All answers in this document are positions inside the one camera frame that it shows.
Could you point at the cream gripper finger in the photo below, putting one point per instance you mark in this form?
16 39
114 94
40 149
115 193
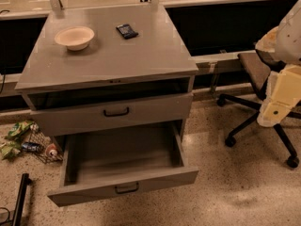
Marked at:
283 93

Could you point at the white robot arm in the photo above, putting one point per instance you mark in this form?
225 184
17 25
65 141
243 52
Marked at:
283 42

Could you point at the closed grey upper drawer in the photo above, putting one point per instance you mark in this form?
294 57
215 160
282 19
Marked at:
96 117

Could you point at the grey drawer cabinet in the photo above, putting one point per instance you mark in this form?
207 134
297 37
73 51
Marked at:
111 68

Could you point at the open grey lower drawer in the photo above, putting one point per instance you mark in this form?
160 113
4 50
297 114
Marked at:
117 162

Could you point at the black office chair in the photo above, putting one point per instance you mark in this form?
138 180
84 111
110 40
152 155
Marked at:
258 66

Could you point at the white paper bowl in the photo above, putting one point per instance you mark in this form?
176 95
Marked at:
75 38

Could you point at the red white bottle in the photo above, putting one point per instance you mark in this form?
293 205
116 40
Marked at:
51 150

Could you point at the blue soda can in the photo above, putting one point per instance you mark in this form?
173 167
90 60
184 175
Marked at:
31 147

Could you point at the green chip bag upper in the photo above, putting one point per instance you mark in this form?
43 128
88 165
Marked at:
18 130

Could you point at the green chip bag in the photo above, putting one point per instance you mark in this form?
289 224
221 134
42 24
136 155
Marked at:
10 149
18 130

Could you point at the green chip bag lower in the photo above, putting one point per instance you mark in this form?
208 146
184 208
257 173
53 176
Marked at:
10 149

